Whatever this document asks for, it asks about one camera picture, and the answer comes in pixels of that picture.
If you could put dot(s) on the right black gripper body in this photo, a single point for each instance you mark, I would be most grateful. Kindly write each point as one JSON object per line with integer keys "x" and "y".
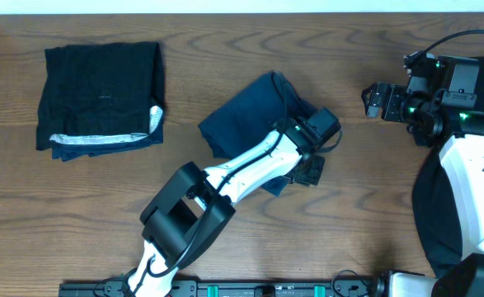
{"x": 410, "y": 109}

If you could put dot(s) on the folded black shorts white trim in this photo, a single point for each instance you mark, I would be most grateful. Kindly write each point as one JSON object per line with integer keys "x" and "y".
{"x": 101, "y": 99}

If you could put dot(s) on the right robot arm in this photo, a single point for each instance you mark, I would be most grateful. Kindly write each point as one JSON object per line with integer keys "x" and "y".
{"x": 442, "y": 106}

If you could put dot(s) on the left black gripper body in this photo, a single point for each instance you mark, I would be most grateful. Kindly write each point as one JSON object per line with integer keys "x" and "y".
{"x": 311, "y": 175}

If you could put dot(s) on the black mounting rail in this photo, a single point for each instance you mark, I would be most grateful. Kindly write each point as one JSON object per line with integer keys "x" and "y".
{"x": 191, "y": 288}

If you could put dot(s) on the black garment pile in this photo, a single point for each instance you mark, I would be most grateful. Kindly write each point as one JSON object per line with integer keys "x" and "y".
{"x": 434, "y": 208}

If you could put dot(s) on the blue denim shorts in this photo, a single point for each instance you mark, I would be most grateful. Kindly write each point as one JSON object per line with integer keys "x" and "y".
{"x": 246, "y": 119}

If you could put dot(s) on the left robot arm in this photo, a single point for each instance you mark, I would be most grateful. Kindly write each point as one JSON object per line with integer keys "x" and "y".
{"x": 186, "y": 216}

